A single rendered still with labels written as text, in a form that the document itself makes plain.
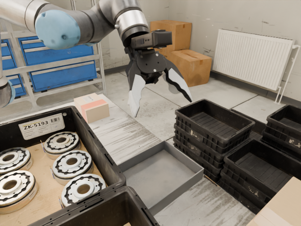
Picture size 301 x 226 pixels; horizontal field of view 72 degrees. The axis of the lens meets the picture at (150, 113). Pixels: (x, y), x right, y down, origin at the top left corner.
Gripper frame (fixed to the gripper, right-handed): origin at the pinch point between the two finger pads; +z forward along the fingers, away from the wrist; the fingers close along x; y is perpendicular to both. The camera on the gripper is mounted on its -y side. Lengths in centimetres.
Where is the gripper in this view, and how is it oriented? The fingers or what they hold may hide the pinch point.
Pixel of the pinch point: (167, 109)
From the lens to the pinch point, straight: 45.4
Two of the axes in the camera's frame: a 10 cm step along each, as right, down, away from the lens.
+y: -3.6, 2.8, 8.9
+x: -8.7, 2.4, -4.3
